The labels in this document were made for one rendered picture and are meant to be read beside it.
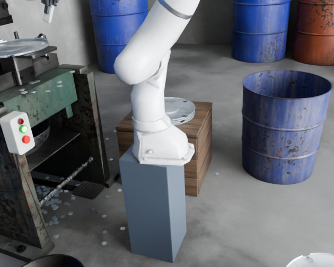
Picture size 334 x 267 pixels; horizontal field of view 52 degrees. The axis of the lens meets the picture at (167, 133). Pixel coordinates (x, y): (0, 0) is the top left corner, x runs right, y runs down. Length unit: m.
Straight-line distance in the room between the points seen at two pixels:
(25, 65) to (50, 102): 0.17
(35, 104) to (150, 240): 0.69
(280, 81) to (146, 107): 1.07
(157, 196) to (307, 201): 0.82
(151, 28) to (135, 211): 0.67
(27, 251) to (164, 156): 0.73
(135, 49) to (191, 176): 0.83
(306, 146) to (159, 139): 0.86
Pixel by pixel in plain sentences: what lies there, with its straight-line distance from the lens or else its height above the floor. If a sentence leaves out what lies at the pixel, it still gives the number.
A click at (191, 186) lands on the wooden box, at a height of 0.06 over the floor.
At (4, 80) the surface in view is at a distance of 1.46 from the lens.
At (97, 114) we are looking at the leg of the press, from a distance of 1.67.
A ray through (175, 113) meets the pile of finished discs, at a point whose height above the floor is 0.38.
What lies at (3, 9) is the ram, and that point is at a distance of 1.51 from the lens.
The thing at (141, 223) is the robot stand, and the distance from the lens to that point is 1.35.
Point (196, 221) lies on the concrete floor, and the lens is 1.60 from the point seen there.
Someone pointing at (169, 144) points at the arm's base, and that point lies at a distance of 1.14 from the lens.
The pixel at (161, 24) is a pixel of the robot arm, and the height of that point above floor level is 0.90.
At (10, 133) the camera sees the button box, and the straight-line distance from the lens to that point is 1.24.
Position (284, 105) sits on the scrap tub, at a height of 0.44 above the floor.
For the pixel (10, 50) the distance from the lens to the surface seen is 1.45.
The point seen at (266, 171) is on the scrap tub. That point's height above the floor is 0.07.
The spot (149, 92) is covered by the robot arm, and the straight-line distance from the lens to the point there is 1.11.
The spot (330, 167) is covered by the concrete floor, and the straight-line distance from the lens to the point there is 2.07.
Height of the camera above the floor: 1.08
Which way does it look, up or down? 28 degrees down
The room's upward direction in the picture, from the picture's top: 4 degrees counter-clockwise
